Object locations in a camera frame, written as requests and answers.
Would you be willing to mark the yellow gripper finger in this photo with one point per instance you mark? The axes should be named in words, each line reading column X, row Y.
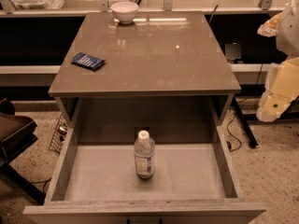
column 270, row 27

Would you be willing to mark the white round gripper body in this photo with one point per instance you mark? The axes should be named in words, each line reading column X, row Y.
column 290, row 32

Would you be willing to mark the clear plastic water bottle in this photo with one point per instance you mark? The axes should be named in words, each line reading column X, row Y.
column 144, row 153

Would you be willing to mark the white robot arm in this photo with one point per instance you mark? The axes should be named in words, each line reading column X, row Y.
column 287, row 38

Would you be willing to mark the grey cabinet with counter top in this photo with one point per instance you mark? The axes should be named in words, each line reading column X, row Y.
column 165, row 72

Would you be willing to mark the open grey top drawer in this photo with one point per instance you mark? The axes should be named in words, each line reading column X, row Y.
column 98, row 184

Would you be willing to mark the white ceramic bowl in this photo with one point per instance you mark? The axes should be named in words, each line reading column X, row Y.
column 125, row 12

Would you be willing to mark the blue snack packet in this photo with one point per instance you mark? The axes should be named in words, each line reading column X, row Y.
column 87, row 61

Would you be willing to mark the dark chair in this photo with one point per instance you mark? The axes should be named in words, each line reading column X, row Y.
column 16, row 135

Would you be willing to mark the wire mesh basket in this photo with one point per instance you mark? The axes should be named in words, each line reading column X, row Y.
column 59, row 135

